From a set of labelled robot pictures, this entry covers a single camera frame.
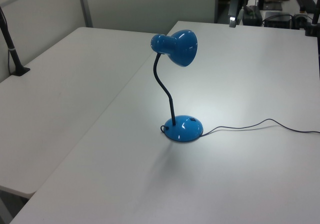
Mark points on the black and green device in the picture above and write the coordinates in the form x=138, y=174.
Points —
x=253, y=15

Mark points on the black clamped stand pole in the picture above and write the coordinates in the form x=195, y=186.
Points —
x=313, y=21

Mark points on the grey partition frame post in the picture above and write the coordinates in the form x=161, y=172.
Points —
x=85, y=6

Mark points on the blue gooseneck desk lamp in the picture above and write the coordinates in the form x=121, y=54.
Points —
x=185, y=131

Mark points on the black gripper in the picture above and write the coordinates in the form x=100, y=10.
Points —
x=235, y=7

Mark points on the black box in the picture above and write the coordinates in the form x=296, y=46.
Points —
x=278, y=19

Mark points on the black camera stand pole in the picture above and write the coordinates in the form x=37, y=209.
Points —
x=11, y=49

